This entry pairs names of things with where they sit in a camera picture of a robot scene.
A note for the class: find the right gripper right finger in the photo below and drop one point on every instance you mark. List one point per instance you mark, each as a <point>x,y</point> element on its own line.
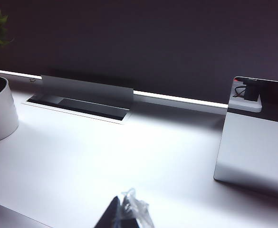
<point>138,209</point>

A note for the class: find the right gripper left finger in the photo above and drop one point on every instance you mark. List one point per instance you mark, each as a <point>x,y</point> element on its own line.
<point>115,218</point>

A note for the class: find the wide grey desk partition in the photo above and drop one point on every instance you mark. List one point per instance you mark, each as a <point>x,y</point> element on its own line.
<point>138,42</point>

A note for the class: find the silver Dell laptop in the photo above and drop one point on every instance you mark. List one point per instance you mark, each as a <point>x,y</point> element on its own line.
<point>5,218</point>

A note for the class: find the white ribbed plant pot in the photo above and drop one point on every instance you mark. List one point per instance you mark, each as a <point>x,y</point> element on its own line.
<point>1,118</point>

